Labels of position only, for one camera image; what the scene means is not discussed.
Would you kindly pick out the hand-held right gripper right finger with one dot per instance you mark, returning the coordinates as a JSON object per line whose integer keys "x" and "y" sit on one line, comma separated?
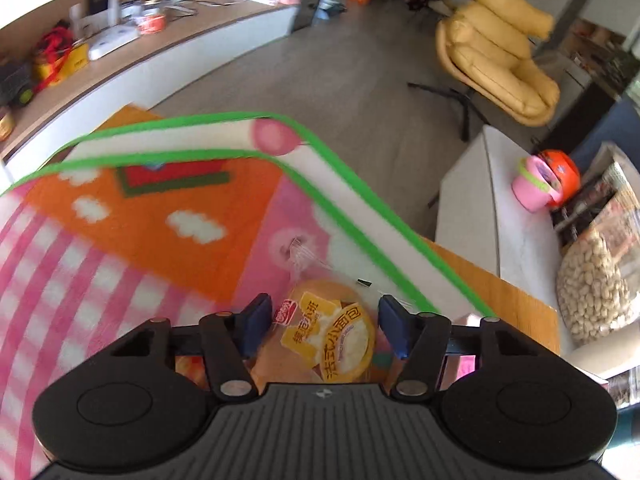
{"x": 395, "y": 327}

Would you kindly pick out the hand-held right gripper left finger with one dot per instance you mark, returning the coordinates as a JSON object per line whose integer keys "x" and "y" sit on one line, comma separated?
{"x": 255, "y": 327}

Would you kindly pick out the bread packet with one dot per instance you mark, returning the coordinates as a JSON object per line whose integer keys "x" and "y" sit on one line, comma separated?
{"x": 325, "y": 330}

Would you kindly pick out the white side table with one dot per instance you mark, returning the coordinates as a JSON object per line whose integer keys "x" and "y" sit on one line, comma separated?
{"x": 465, "y": 200}

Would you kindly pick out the colourful printed play mat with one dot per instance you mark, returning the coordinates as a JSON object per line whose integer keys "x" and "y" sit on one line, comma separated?
{"x": 150, "y": 210}

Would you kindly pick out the pink toy bucket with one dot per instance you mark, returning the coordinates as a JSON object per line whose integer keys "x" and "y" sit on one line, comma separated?
{"x": 532, "y": 187}

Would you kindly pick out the large glass peanut jar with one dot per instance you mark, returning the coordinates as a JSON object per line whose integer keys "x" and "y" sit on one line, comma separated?
{"x": 590, "y": 290}

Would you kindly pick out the orange toy bucket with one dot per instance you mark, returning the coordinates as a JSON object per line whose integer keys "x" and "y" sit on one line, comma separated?
{"x": 567, "y": 175}

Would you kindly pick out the yellow padded armchair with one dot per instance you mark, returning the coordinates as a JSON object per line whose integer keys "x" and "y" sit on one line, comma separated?
{"x": 495, "y": 60}

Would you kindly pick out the white flat device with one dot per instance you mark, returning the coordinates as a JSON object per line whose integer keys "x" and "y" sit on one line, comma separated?
{"x": 112, "y": 42}

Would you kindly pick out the red and white tub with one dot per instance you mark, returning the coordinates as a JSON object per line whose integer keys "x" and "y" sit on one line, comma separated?
{"x": 150, "y": 22}

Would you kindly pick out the red and yellow bag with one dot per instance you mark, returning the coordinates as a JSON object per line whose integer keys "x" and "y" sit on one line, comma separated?
{"x": 57, "y": 60}

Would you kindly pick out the black toy truck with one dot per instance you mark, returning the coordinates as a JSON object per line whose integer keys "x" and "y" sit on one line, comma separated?
{"x": 15, "y": 85}

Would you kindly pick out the white wall cabinet unit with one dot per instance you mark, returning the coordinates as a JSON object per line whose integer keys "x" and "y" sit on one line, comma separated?
{"x": 200, "y": 55}

